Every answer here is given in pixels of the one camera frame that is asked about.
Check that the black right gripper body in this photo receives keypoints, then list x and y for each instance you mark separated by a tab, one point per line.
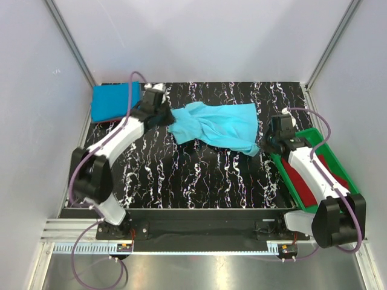
269	142

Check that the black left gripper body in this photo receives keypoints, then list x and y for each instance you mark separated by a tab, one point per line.
164	115

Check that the light blue t shirt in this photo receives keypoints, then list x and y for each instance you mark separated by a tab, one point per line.
233	127

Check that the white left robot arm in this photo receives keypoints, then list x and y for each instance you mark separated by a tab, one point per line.
90	176

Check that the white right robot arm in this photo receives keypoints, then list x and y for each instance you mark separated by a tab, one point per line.
339	220

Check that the green plastic tray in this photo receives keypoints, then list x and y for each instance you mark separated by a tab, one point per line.
302	197

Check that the folded blue t shirt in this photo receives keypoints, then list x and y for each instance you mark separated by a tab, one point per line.
111	101

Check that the folded red t shirt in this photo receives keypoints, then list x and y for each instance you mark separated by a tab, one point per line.
105	121

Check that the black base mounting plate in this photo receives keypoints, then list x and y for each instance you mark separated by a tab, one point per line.
203	230

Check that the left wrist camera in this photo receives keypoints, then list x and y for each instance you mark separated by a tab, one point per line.
154	94

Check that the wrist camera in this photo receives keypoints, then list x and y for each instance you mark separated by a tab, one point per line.
154	94
283	122

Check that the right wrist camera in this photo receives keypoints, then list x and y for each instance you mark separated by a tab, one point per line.
283	122

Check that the white slotted cable duct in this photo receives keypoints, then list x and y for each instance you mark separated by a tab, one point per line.
93	248

